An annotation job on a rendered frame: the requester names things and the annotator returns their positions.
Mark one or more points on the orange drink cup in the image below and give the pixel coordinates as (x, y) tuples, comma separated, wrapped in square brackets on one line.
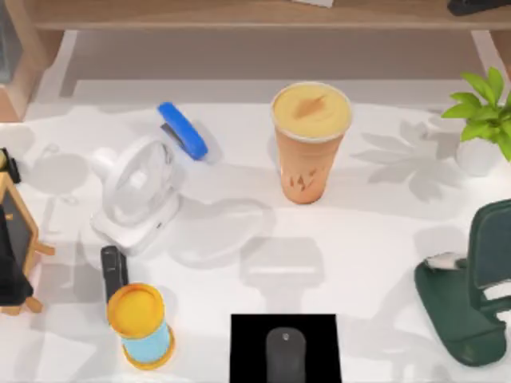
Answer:
[(309, 151)]

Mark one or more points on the blue stapler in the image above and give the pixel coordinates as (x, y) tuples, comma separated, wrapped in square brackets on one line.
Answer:
[(184, 131)]

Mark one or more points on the white desk fan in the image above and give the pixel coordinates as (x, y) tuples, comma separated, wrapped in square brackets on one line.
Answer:
[(135, 191)]

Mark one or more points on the black mouse pad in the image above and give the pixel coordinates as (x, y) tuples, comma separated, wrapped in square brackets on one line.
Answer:
[(245, 347)]

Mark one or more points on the dark grey computer mouse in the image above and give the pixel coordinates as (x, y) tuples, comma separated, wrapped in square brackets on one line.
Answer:
[(285, 357)]

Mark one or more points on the blue can with yellow lid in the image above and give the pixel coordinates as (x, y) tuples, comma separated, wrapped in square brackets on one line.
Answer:
[(139, 323)]

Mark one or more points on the wooden shelf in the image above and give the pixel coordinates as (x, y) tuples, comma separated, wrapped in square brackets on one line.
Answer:
[(255, 16)]

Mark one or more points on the grey book on shelf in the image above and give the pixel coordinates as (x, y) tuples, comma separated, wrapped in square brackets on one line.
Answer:
[(315, 2)]

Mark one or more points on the green plant in white pot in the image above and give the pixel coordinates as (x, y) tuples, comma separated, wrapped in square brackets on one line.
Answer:
[(481, 119)]

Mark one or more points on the wooden framed blackboard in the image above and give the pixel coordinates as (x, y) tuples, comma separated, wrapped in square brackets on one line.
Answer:
[(20, 235)]

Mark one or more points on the dark green phone stand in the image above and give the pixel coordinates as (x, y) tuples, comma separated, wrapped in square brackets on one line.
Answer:
[(471, 303)]

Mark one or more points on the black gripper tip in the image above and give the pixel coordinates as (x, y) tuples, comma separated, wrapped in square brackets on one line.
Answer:
[(9, 255)]

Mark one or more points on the black object on shelf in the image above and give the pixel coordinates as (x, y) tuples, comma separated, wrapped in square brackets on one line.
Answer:
[(477, 6)]

